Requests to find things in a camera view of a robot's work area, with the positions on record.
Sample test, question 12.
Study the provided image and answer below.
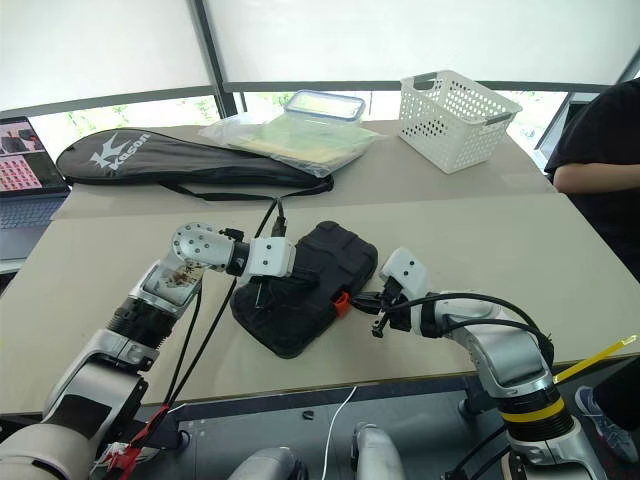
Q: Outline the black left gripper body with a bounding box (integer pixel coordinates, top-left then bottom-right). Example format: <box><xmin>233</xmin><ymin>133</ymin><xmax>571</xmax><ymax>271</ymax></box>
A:
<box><xmin>288</xmin><ymin>248</ymin><xmax>317</xmax><ymax>279</ymax></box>

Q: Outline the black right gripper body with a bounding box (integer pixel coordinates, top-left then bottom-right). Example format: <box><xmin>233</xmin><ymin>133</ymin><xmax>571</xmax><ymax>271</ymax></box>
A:
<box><xmin>378</xmin><ymin>279</ymin><xmax>413</xmax><ymax>332</ymax></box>

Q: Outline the black plastic tool case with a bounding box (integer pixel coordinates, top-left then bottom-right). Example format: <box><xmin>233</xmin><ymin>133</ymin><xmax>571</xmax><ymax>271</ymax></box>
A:
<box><xmin>229</xmin><ymin>220</ymin><xmax>380</xmax><ymax>360</ymax></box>

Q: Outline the dark metal table leg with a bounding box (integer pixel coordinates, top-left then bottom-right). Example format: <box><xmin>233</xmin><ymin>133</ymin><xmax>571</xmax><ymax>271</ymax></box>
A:
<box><xmin>457</xmin><ymin>377</ymin><xmax>502</xmax><ymax>417</ymax></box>

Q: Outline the clear bag with yellow sheets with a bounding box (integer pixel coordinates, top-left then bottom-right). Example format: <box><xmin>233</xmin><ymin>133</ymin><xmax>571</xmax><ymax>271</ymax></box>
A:
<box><xmin>197</xmin><ymin>110</ymin><xmax>387</xmax><ymax>178</ymax></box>

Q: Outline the grey rounded robot leg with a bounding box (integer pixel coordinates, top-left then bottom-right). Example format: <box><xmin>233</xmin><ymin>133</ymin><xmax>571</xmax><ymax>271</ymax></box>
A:
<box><xmin>351</xmin><ymin>422</ymin><xmax>407</xmax><ymax>480</ymax></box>
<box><xmin>226</xmin><ymin>446</ymin><xmax>307</xmax><ymax>480</ymax></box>

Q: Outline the clear container blue rim lid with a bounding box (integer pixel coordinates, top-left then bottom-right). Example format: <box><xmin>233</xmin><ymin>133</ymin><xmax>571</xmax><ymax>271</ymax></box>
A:
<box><xmin>282</xmin><ymin>89</ymin><xmax>367</xmax><ymax>124</ymax></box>

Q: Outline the black Kason racket bag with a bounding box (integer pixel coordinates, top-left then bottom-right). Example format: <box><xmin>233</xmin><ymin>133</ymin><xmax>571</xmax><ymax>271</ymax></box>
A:
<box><xmin>55</xmin><ymin>126</ymin><xmax>336</xmax><ymax>203</ymax></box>

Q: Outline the white perforated plastic basket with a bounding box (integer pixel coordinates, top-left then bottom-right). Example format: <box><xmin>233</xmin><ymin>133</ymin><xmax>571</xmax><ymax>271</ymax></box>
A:
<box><xmin>398</xmin><ymin>69</ymin><xmax>524</xmax><ymax>175</ymax></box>

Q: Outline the thin yellow rod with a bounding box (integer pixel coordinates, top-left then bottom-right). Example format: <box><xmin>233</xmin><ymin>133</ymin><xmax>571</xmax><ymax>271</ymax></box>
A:
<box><xmin>551</xmin><ymin>335</ymin><xmax>639</xmax><ymax>385</ymax></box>

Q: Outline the blue sneaker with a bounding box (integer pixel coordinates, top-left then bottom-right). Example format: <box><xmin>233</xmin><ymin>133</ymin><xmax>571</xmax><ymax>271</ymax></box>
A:
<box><xmin>574</xmin><ymin>385</ymin><xmax>634</xmax><ymax>464</ymax></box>

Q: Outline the person in black shirt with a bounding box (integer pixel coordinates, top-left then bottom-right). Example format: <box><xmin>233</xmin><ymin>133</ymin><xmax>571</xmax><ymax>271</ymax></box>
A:
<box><xmin>543</xmin><ymin>78</ymin><xmax>640</xmax><ymax>432</ymax></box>

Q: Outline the open laptop computer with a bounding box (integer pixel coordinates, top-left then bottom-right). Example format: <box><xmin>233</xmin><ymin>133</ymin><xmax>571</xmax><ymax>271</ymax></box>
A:
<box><xmin>0</xmin><ymin>115</ymin><xmax>72</xmax><ymax>262</ymax></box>

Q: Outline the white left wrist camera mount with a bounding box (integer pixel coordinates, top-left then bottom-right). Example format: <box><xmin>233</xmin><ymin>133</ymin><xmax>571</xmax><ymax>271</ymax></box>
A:
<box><xmin>246</xmin><ymin>236</ymin><xmax>298</xmax><ymax>279</ymax></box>

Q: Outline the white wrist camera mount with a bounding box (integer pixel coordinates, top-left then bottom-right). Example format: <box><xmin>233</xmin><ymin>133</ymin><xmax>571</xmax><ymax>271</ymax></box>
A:
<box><xmin>246</xmin><ymin>236</ymin><xmax>298</xmax><ymax>279</ymax></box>
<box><xmin>377</xmin><ymin>246</ymin><xmax>432</xmax><ymax>302</ymax></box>

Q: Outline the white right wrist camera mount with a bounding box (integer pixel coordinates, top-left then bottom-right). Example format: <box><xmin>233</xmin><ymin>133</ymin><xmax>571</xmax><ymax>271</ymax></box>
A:
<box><xmin>377</xmin><ymin>246</ymin><xmax>432</xmax><ymax>302</ymax></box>

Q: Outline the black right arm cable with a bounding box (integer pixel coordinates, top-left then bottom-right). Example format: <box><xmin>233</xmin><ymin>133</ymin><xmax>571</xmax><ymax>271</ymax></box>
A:
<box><xmin>385</xmin><ymin>291</ymin><xmax>555</xmax><ymax>364</ymax></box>

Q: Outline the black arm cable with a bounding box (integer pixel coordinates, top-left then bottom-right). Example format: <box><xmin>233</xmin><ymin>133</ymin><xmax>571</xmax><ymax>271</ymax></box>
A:
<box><xmin>385</xmin><ymin>291</ymin><xmax>555</xmax><ymax>364</ymax></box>
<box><xmin>167</xmin><ymin>196</ymin><xmax>290</xmax><ymax>407</ymax></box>
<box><xmin>163</xmin><ymin>279</ymin><xmax>205</xmax><ymax>409</ymax></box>

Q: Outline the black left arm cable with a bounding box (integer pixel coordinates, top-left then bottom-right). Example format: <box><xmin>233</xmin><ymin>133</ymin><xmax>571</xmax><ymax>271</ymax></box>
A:
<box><xmin>163</xmin><ymin>279</ymin><xmax>205</xmax><ymax>409</ymax></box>
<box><xmin>167</xmin><ymin>196</ymin><xmax>290</xmax><ymax>407</ymax></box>

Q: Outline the white cable under table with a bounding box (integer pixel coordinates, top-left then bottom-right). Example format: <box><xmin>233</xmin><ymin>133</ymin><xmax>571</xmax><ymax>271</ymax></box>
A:
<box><xmin>318</xmin><ymin>384</ymin><xmax>360</xmax><ymax>480</ymax></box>

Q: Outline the red cable connector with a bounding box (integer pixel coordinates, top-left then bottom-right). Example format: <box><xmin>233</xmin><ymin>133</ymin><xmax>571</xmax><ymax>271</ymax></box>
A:
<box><xmin>106</xmin><ymin>403</ymin><xmax>172</xmax><ymax>472</ymax></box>

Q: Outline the black window frame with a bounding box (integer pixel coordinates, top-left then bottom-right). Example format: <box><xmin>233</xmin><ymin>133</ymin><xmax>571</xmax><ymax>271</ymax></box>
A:
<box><xmin>0</xmin><ymin>0</ymin><xmax>640</xmax><ymax>119</ymax></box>

